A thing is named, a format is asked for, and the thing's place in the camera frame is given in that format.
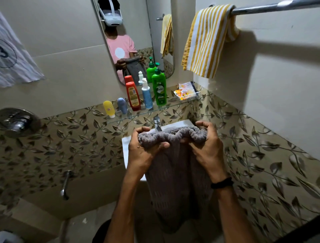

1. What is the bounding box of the person's right forearm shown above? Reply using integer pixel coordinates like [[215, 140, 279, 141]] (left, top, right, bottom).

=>
[[211, 176, 258, 243]]

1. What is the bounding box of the chrome towel bar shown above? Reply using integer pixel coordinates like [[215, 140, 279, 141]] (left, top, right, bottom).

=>
[[209, 0, 320, 16]]

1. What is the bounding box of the blue white spray bottle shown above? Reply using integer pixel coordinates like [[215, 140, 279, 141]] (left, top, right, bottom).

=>
[[141, 78, 153, 109]]

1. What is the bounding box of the clear soap tray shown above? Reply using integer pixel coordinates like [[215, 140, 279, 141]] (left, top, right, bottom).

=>
[[173, 88, 200, 101]]

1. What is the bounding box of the white bucket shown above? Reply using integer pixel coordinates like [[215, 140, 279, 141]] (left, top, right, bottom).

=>
[[0, 230, 24, 243]]

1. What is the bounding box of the yellow white striped towel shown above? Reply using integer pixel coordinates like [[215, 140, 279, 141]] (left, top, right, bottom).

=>
[[181, 4, 240, 79]]

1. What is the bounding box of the chrome wall spout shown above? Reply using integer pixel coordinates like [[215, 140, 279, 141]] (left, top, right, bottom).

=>
[[60, 170, 74, 201]]

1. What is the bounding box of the person's left hand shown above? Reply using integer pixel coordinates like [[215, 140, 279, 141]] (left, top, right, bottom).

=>
[[127, 126, 170, 177]]

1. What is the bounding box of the grey textured towel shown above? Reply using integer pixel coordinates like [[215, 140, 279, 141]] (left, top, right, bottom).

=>
[[138, 126, 214, 234]]

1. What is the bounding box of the grey blue roll-on bottle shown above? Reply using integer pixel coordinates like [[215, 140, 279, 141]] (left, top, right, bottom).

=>
[[117, 98, 128, 115]]

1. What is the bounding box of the orange red shampoo bottle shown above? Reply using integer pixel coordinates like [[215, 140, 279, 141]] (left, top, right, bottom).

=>
[[125, 81, 142, 112]]

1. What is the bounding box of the white printed cloth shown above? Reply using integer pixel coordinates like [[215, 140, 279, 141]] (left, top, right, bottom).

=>
[[0, 11, 46, 88]]

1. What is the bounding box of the black wristband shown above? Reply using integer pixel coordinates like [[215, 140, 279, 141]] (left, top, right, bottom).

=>
[[210, 177, 234, 190]]

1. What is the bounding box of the person's right hand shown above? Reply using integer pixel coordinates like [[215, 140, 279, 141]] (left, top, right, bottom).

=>
[[180, 121, 228, 184]]

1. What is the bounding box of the yellow tube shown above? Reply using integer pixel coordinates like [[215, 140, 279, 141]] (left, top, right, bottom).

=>
[[103, 101, 116, 118]]

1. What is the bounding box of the chrome basin tap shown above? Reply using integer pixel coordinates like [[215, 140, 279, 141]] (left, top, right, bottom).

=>
[[153, 116, 163, 132]]

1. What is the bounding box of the white wash basin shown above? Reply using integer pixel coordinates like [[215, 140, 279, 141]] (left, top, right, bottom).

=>
[[122, 119, 195, 182]]

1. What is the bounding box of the glass shelf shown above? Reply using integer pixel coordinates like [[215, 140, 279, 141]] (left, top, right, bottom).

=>
[[106, 94, 200, 124]]

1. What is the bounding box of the green pump bottle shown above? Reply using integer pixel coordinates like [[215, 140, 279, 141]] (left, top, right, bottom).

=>
[[151, 67, 167, 106]]

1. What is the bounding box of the wall mirror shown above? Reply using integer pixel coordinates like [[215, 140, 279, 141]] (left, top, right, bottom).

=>
[[92, 0, 175, 86]]

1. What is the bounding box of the person's left forearm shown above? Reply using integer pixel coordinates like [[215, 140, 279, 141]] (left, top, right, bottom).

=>
[[104, 168, 148, 243]]

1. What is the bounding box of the chrome shower mixer valve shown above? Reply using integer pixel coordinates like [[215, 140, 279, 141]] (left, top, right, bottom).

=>
[[0, 108, 42, 139]]

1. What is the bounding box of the packet of soap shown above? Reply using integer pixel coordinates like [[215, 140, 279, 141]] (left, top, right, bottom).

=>
[[178, 81, 198, 97]]

